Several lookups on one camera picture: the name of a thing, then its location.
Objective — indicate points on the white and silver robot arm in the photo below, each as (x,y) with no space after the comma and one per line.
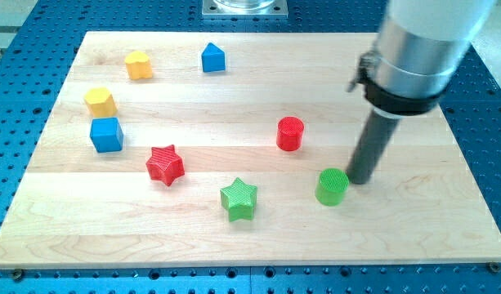
(418,48)

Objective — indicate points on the blue triangle block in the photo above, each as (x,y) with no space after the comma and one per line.
(213,58)

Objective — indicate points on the red cylinder block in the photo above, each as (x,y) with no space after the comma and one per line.
(289,133)

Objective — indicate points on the green star block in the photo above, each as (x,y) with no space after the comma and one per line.
(239,200)

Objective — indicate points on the wooden board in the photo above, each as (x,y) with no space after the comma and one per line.
(76,208)

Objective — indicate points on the red star block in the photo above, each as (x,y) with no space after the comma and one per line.
(165,164)

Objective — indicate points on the green cylinder block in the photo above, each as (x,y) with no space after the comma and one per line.
(331,187)

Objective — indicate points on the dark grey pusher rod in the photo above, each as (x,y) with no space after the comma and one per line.
(374,138)

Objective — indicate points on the yellow heart block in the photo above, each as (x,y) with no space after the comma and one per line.
(138,65)

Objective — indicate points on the blue cube block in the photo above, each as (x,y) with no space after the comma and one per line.
(106,135)

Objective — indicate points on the yellow hexagon block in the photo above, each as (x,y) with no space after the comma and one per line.
(100,102)

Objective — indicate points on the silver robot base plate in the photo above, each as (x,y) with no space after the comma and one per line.
(225,9)

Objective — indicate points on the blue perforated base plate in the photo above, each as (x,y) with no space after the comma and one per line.
(34,66)

